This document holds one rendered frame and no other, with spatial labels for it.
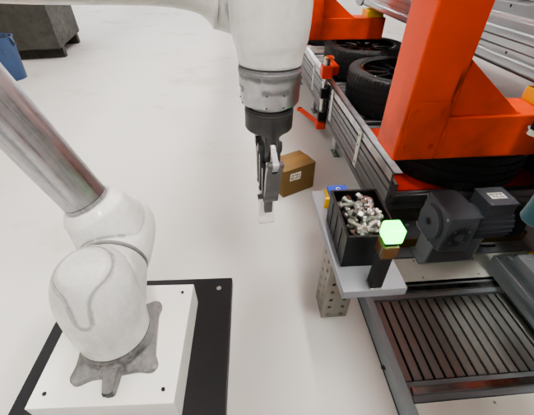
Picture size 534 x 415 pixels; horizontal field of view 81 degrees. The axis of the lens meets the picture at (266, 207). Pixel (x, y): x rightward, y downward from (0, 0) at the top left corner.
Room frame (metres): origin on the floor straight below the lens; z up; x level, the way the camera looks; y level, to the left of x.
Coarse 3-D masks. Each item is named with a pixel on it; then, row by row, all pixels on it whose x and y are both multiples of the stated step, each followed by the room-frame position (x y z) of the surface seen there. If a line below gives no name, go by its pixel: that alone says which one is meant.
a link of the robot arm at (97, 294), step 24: (72, 264) 0.38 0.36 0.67; (96, 264) 0.38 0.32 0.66; (120, 264) 0.40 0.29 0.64; (144, 264) 0.47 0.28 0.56; (72, 288) 0.33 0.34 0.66; (96, 288) 0.34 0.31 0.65; (120, 288) 0.36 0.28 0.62; (144, 288) 0.42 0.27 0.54; (72, 312) 0.31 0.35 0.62; (96, 312) 0.32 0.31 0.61; (120, 312) 0.33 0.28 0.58; (144, 312) 0.38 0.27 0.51; (72, 336) 0.30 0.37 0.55; (96, 336) 0.30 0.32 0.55; (120, 336) 0.32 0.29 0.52; (144, 336) 0.35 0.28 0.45; (96, 360) 0.30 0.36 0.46
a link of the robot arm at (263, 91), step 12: (240, 72) 0.44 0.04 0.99; (252, 72) 0.43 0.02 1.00; (264, 72) 0.42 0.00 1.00; (276, 72) 0.42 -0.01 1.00; (288, 72) 0.43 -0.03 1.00; (300, 72) 0.45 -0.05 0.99; (240, 84) 0.45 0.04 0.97; (252, 84) 0.43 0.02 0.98; (264, 84) 0.42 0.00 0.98; (276, 84) 0.42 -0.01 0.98; (288, 84) 0.43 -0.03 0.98; (240, 96) 0.47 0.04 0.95; (252, 96) 0.43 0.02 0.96; (264, 96) 0.42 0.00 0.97; (276, 96) 0.43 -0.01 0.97; (288, 96) 0.43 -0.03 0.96; (252, 108) 0.43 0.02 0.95; (264, 108) 0.42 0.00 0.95; (276, 108) 0.43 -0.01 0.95; (288, 108) 0.43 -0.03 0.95
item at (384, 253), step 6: (378, 240) 0.50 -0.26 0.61; (378, 246) 0.49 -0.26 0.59; (384, 246) 0.48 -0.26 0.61; (390, 246) 0.48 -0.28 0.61; (396, 246) 0.48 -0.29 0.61; (378, 252) 0.49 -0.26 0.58; (384, 252) 0.47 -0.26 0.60; (390, 252) 0.47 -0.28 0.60; (396, 252) 0.48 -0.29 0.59; (384, 258) 0.47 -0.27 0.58; (390, 258) 0.47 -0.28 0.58
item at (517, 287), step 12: (492, 264) 0.83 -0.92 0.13; (504, 264) 0.81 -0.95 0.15; (492, 276) 0.80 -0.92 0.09; (504, 276) 0.76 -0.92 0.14; (516, 276) 0.76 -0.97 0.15; (504, 288) 0.73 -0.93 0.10; (516, 288) 0.70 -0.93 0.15; (528, 288) 0.70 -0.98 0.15; (516, 300) 0.67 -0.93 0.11; (528, 300) 0.64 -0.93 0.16; (528, 312) 0.62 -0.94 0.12
